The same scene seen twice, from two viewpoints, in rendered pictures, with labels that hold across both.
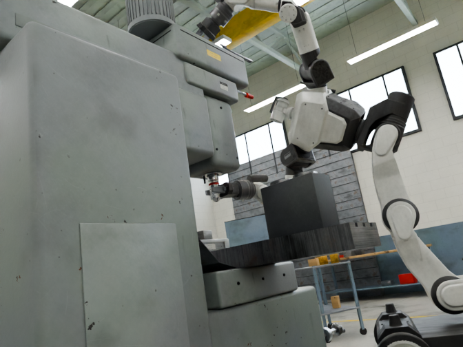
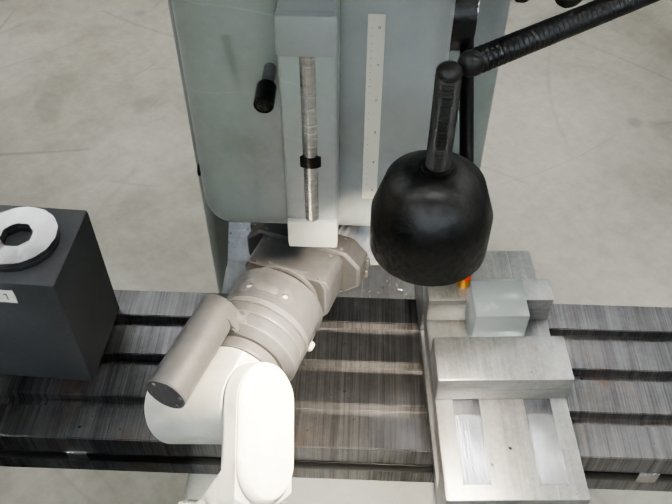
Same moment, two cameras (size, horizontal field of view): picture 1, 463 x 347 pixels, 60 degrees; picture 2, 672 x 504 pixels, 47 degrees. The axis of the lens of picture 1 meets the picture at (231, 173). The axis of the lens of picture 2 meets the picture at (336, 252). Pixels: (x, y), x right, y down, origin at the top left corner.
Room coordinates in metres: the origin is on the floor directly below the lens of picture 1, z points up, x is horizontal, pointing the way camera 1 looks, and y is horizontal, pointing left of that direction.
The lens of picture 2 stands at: (2.13, -0.23, 1.80)
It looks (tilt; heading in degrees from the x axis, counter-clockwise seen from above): 47 degrees down; 145
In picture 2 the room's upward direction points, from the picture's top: straight up
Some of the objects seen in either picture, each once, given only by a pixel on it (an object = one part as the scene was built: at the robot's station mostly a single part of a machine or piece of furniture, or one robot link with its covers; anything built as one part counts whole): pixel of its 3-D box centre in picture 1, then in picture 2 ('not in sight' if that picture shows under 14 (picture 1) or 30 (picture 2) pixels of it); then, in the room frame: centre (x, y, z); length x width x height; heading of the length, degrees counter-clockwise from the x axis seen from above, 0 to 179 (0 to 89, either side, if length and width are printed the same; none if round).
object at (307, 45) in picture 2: not in sight; (311, 130); (1.75, 0.01, 1.45); 0.04 x 0.04 x 0.21; 53
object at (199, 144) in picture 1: (173, 131); not in sight; (1.51, 0.20, 1.47); 0.24 x 0.19 x 0.26; 53
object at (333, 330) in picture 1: (333, 330); not in sight; (1.99, -0.35, 0.56); 0.22 x 0.06 x 0.06; 143
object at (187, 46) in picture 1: (195, 68); not in sight; (1.65, 0.09, 1.81); 0.47 x 0.26 x 0.16; 143
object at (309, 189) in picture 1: (298, 205); (1, 289); (1.40, -0.22, 1.08); 0.22 x 0.12 x 0.20; 50
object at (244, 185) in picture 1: (233, 191); (287, 289); (1.71, 0.01, 1.23); 0.13 x 0.12 x 0.10; 34
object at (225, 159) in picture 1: (207, 139); (320, 18); (1.66, 0.08, 1.47); 0.21 x 0.19 x 0.32; 53
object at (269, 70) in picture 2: not in sight; (267, 80); (1.72, -0.01, 1.49); 0.06 x 0.01 x 0.01; 143
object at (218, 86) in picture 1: (194, 93); not in sight; (1.63, 0.11, 1.68); 0.34 x 0.24 x 0.10; 143
